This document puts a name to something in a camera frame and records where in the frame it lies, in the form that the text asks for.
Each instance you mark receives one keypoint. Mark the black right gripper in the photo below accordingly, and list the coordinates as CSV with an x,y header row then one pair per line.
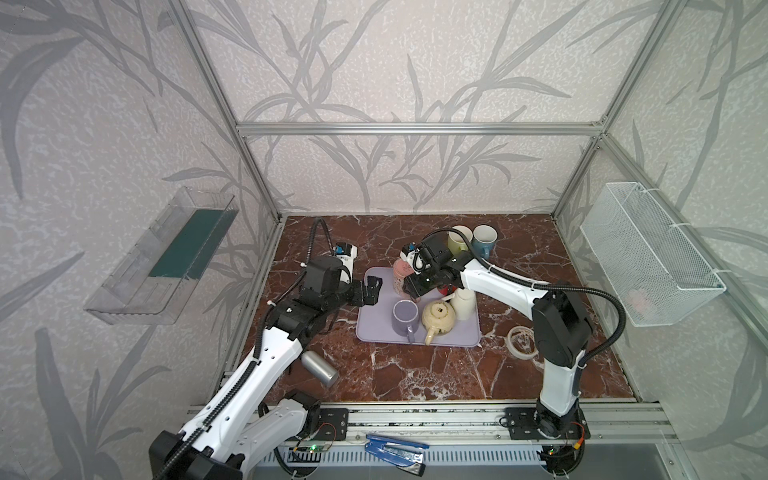
x,y
413,285

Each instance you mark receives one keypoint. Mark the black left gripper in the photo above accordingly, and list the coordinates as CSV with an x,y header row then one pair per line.
x,y
365,291

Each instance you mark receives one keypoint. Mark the light green mug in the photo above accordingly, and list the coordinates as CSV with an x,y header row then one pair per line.
x,y
459,239

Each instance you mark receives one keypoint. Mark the white mug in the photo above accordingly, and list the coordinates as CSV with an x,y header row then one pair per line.
x,y
463,301

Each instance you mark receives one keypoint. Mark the blue mug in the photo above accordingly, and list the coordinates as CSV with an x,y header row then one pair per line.
x,y
484,238

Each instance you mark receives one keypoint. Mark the pink patterned mug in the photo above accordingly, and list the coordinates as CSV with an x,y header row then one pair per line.
x,y
401,270

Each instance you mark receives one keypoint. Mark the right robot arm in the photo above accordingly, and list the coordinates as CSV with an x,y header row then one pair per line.
x,y
561,324

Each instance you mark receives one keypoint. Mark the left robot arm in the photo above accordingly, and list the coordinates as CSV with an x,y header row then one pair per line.
x,y
223,440

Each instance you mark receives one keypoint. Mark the purple mug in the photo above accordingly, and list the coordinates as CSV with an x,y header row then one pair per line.
x,y
405,319

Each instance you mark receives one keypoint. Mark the lavender plastic tray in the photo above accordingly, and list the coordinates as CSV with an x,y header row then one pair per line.
x,y
374,324

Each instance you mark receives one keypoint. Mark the silver metal can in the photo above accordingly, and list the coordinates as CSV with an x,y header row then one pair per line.
x,y
319,368

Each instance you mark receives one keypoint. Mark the clear tape roll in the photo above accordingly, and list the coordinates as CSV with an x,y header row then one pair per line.
x,y
520,343

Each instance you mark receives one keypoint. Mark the green circuit board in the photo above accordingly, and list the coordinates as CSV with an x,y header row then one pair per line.
x,y
311,453

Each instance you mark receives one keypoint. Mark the blue stapler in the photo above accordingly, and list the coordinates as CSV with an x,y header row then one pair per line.
x,y
407,456

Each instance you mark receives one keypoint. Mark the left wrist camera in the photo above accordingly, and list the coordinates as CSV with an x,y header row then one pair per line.
x,y
347,254

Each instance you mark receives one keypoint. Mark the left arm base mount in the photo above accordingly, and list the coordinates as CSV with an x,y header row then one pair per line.
x,y
326,425

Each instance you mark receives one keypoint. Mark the aluminium frame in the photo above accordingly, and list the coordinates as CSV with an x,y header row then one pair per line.
x,y
533,106

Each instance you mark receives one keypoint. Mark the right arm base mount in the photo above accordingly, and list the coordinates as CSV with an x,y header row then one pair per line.
x,y
538,423

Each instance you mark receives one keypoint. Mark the white wire basket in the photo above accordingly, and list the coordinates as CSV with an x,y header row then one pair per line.
x,y
651,264

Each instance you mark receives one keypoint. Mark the clear plastic wall bin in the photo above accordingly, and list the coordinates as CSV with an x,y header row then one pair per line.
x,y
155,280

